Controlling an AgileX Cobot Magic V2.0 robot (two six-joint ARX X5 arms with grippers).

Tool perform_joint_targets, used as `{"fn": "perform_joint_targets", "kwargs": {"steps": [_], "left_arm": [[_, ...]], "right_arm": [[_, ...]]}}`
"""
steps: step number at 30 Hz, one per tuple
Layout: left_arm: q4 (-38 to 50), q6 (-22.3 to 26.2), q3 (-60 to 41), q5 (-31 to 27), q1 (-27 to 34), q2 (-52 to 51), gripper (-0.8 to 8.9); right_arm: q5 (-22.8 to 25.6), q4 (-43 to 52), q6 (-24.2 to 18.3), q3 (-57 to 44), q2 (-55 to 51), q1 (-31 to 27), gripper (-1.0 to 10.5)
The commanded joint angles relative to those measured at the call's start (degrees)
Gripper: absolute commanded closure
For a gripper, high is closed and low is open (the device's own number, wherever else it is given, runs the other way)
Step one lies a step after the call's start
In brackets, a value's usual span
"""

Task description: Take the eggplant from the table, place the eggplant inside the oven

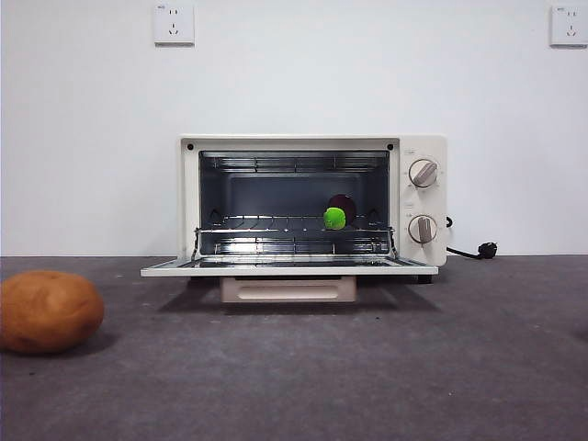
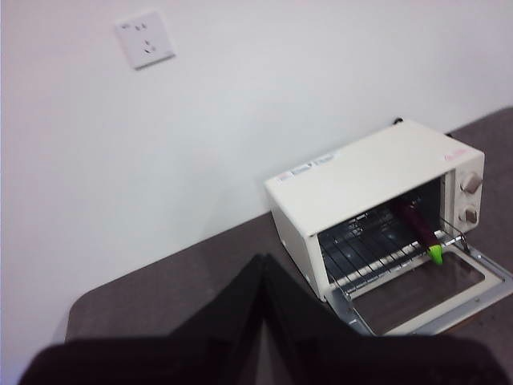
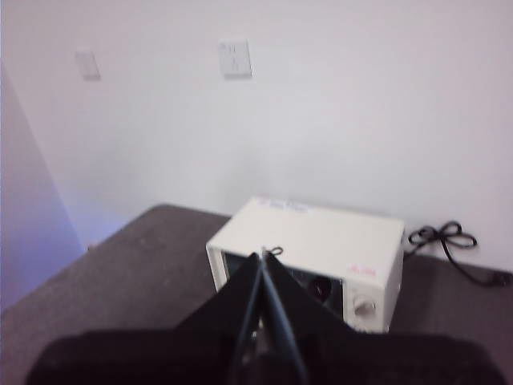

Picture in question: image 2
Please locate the beige oven knob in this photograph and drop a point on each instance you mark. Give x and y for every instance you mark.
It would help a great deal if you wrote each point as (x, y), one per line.
(468, 216)
(471, 183)

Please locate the cream toaster oven body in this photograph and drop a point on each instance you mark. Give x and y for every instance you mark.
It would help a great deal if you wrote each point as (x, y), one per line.
(360, 168)

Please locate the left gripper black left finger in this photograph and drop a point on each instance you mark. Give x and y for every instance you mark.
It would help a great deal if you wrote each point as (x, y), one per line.
(232, 313)

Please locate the white wall socket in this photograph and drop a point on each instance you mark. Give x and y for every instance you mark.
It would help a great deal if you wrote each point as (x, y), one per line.
(145, 40)

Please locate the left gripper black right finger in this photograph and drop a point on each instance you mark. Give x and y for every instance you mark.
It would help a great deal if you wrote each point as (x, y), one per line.
(296, 313)

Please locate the purple toy eggplant green stem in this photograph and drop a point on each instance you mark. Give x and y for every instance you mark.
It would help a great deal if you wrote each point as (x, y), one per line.
(418, 230)

